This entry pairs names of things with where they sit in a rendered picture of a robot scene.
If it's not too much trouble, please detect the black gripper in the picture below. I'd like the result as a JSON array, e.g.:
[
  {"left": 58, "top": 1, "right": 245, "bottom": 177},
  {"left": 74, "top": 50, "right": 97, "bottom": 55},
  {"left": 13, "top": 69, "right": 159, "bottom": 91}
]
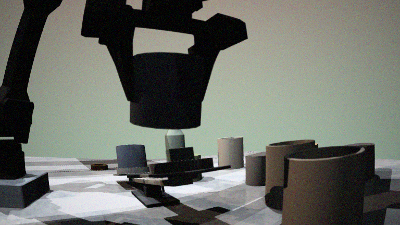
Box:
[{"left": 81, "top": 0, "right": 248, "bottom": 101}]

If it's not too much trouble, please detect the grey bottle with dark blue cap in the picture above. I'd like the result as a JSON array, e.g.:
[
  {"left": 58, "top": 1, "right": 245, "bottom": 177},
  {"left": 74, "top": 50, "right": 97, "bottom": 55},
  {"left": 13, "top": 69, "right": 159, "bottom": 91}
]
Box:
[{"left": 165, "top": 129, "right": 185, "bottom": 151}]

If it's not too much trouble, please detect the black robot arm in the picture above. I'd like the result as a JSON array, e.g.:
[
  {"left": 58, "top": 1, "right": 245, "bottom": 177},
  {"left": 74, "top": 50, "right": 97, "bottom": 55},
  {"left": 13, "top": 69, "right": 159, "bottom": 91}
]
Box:
[{"left": 0, "top": 0, "right": 63, "bottom": 180}]

